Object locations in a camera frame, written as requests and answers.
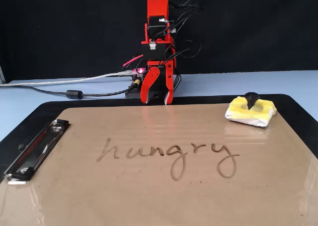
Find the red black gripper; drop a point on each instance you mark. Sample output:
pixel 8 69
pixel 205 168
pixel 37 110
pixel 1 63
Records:
pixel 159 63

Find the yellow sponge with black knob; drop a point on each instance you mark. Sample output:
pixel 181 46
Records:
pixel 248 115

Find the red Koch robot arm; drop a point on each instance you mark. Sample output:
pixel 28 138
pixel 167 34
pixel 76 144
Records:
pixel 156 10

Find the controller circuit board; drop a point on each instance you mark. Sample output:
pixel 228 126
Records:
pixel 139 74

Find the brown clipboard board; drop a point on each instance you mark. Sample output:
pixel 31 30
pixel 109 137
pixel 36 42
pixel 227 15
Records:
pixel 149 198

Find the black mat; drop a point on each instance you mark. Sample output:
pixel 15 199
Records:
pixel 74 104

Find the black backdrop cloth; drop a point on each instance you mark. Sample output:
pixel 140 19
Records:
pixel 62 29

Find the metal clipboard clip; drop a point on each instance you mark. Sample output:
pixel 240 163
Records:
pixel 37 150

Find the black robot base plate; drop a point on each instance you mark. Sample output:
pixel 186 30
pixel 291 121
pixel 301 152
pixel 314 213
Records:
pixel 155 95

